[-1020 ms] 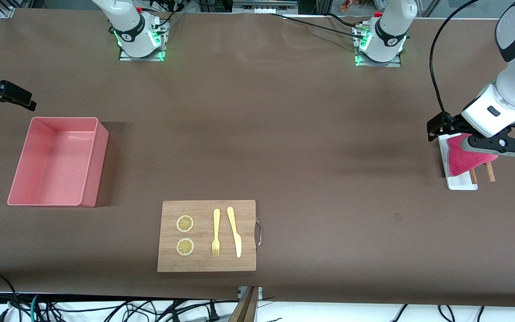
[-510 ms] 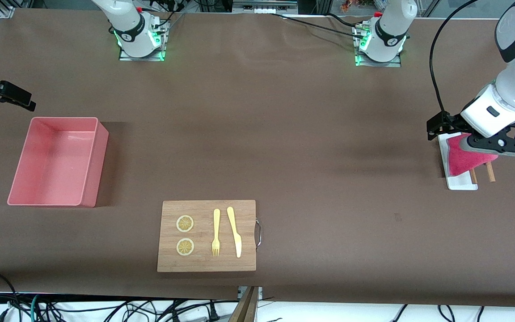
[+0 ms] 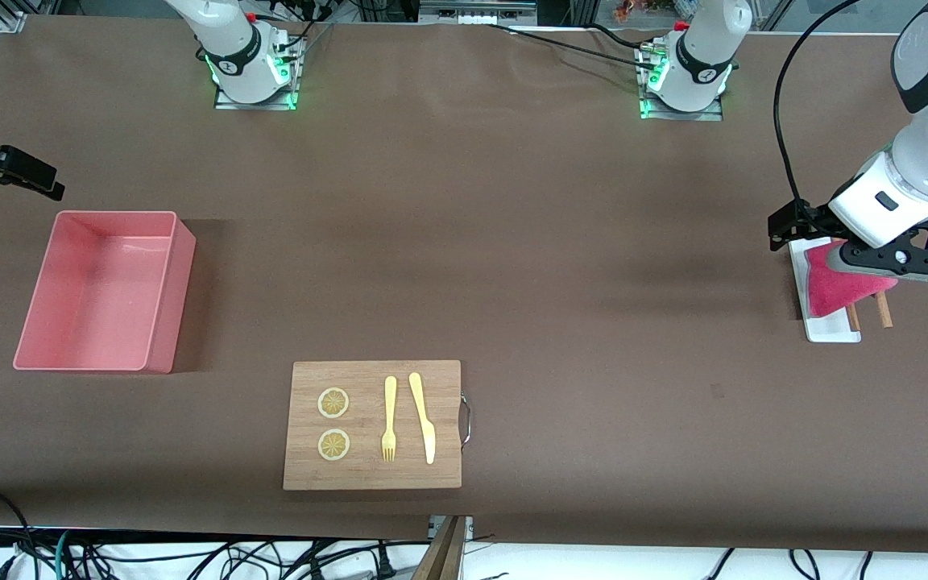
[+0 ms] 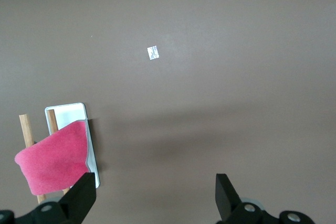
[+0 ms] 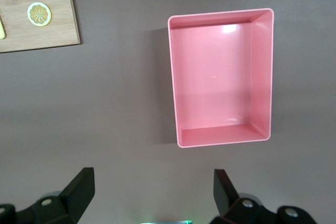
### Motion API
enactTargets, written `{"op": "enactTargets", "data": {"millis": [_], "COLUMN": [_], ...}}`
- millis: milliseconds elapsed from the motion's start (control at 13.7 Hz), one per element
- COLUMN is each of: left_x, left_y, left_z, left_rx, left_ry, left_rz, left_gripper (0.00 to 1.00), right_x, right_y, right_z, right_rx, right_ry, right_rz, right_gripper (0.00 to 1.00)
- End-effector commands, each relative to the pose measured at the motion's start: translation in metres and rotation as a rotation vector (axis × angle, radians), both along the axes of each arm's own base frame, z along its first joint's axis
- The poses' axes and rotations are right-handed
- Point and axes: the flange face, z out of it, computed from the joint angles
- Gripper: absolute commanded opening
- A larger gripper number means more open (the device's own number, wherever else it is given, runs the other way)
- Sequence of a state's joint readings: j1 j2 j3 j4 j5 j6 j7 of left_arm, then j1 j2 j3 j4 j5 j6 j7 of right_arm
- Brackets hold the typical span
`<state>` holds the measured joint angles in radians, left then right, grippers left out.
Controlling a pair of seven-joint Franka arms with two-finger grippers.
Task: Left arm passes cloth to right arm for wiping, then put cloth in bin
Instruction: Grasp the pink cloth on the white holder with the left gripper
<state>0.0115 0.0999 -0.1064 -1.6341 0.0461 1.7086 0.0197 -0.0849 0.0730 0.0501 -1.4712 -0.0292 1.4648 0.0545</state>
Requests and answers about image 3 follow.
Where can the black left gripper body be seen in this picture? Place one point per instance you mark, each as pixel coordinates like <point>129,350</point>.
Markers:
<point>814,219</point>

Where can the red cloth napkin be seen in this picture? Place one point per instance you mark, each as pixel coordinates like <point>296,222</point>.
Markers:
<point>834,290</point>

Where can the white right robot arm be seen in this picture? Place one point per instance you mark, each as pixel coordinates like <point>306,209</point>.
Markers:
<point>230,48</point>

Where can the pink plastic bin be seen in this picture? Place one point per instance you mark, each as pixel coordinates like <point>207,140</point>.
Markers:
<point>101,290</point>

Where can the colourful background clutter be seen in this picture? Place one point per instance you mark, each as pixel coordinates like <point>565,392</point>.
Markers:
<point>649,8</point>

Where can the lemon slice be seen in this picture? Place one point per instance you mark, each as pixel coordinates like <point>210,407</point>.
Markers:
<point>333,403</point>
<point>333,445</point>

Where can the grey metal device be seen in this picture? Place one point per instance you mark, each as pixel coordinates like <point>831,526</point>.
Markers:
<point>476,10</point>

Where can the yellow plastic fork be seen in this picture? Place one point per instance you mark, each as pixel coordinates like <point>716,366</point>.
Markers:
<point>390,403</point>

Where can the yellow plastic knife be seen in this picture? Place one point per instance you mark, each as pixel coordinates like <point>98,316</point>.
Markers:
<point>428,439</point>

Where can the wooden cutting board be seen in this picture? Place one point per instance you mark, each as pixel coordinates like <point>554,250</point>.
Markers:
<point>367,475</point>

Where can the brown wooden beam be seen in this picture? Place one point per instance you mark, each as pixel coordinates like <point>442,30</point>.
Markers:
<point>444,556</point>

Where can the black power plug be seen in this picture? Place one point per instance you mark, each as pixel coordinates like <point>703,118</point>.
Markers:
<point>383,566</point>

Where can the aluminium frame profile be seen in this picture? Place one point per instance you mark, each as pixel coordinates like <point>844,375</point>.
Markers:
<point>11,16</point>

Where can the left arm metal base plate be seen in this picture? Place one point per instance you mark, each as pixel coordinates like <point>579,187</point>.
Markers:
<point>681,115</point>

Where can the small metal bracket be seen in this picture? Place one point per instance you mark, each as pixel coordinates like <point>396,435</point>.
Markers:
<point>468,528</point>

